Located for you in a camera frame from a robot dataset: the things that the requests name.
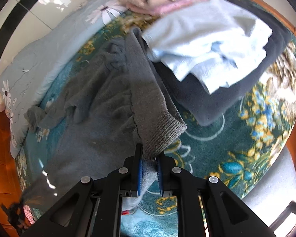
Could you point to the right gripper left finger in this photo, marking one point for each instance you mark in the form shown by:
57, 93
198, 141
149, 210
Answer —
93, 207

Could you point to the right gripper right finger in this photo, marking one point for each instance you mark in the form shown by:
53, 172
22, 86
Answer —
206, 207

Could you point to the grey sweatpants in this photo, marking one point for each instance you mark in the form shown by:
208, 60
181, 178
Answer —
110, 106

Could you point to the teal floral bed blanket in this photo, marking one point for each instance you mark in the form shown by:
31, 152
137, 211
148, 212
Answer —
240, 147

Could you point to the grey chair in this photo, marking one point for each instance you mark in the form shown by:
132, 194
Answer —
273, 199

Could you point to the dark navy fleece garment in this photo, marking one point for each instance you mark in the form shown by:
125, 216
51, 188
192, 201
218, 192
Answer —
207, 108

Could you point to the pink floral pillow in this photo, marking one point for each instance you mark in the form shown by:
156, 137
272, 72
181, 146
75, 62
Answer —
2, 104

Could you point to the light blue floral duvet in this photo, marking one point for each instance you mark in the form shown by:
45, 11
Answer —
26, 80

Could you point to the light blue fleece garment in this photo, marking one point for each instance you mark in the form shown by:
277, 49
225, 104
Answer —
216, 41

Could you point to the white black wardrobe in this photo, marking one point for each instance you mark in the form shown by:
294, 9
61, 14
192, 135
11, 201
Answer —
25, 21

